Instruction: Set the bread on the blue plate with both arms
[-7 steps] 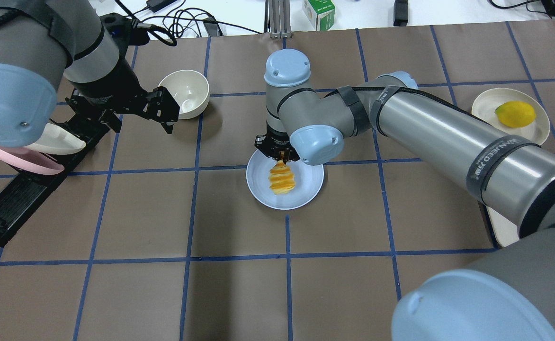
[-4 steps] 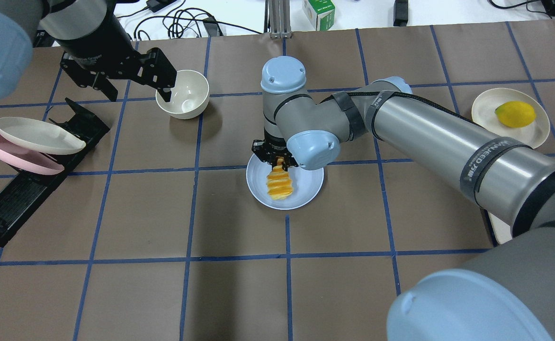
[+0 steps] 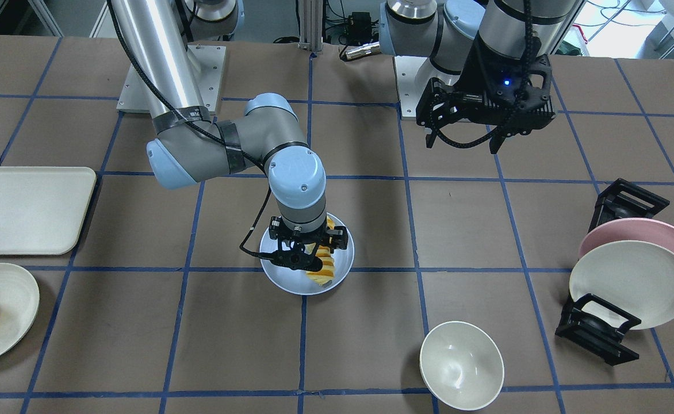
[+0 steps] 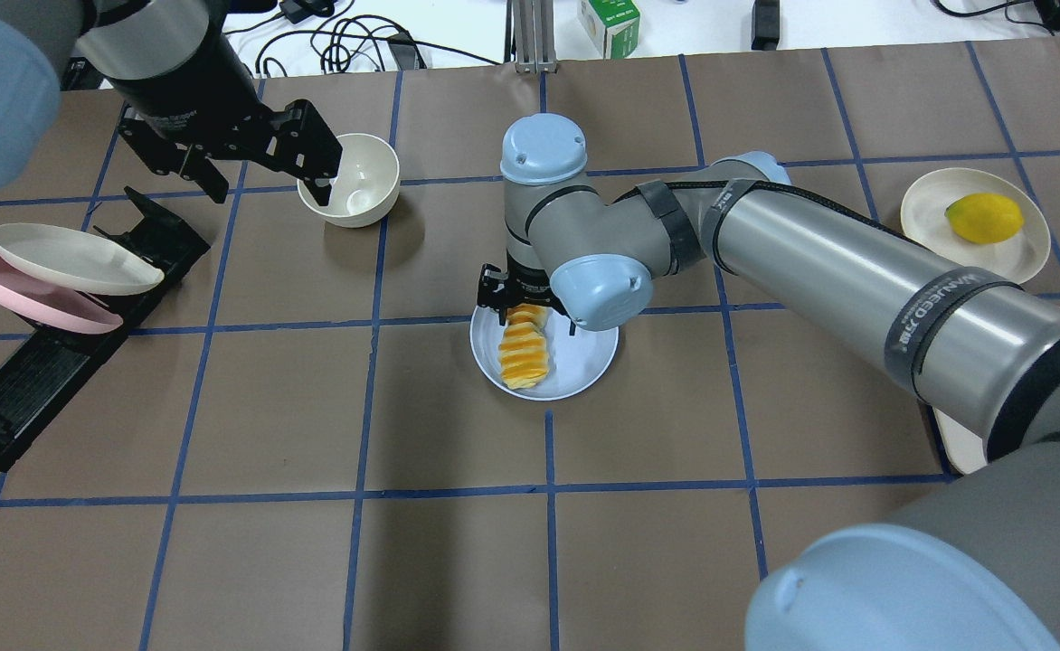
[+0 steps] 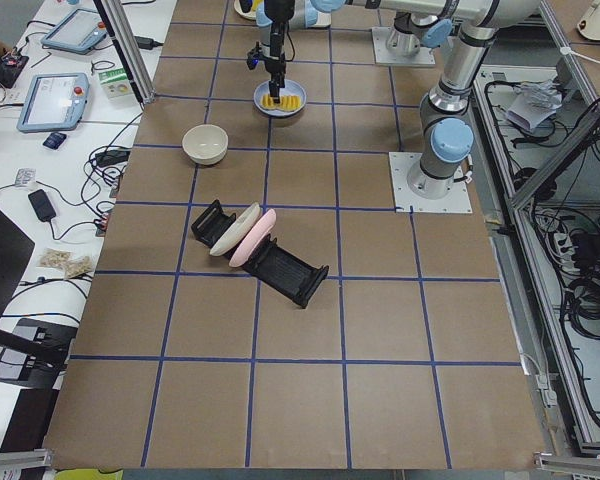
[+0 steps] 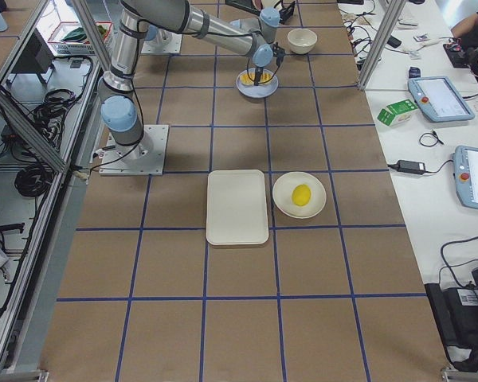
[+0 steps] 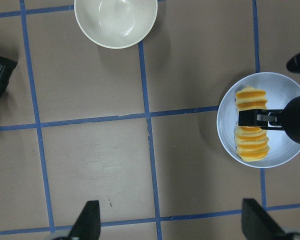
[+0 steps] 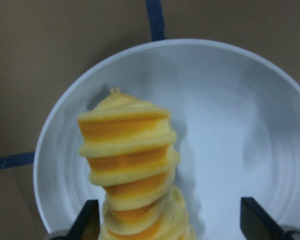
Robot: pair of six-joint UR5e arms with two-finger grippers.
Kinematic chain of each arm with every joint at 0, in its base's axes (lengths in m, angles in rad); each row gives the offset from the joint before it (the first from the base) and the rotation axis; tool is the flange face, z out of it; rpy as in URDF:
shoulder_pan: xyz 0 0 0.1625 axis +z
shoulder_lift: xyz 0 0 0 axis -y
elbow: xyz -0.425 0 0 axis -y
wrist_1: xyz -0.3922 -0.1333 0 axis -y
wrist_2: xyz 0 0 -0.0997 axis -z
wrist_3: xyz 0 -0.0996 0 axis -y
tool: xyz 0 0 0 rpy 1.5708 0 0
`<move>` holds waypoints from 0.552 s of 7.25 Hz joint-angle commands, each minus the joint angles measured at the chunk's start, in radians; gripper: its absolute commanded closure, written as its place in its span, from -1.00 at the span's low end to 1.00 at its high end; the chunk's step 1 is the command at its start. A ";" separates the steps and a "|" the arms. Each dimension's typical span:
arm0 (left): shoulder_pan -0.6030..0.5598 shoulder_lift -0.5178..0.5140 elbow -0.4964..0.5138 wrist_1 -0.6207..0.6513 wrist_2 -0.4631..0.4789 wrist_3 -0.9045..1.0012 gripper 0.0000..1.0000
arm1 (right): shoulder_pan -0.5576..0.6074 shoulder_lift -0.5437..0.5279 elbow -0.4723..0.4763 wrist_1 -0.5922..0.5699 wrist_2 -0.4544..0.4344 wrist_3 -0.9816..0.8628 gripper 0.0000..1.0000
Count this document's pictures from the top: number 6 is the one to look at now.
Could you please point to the cream bowl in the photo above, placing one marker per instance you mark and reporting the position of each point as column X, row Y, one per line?
column 301, row 41

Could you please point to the black plate rack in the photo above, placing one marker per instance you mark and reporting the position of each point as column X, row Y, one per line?
column 286, row 11

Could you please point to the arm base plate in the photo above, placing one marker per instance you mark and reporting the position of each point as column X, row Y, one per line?
column 172, row 48
column 146, row 159

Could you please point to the green white box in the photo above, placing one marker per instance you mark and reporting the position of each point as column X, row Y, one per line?
column 396, row 113

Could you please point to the cream plate with lemon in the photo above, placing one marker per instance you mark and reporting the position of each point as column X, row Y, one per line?
column 282, row 192

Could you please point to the cream plate in rack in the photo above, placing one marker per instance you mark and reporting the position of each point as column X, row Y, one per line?
column 271, row 3

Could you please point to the black power adapter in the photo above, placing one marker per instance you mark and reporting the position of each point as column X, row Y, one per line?
column 411, row 167

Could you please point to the near teach pendant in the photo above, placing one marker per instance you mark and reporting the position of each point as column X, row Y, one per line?
column 465, row 161

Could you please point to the yellow lemon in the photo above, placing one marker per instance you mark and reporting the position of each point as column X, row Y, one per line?
column 301, row 195

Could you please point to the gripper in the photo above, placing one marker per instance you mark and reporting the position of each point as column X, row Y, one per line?
column 258, row 74

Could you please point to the far teach pendant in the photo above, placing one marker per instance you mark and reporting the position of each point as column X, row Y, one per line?
column 438, row 99

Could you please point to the cream rectangular tray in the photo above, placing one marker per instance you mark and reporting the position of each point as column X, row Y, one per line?
column 236, row 208

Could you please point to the blue plate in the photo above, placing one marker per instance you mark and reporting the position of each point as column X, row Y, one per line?
column 260, row 91

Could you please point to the aluminium frame post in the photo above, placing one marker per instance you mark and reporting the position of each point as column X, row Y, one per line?
column 392, row 13

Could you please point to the teach pendant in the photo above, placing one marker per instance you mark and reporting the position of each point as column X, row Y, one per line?
column 438, row 99
column 465, row 161

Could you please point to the yellow twisted bread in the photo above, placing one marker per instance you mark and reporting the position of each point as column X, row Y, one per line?
column 247, row 76

